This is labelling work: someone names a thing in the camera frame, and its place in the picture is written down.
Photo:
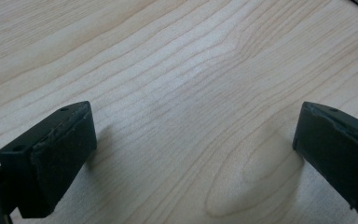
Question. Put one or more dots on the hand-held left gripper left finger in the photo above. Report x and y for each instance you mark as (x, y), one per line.
(48, 161)

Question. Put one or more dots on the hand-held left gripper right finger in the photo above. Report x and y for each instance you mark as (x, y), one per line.
(338, 155)

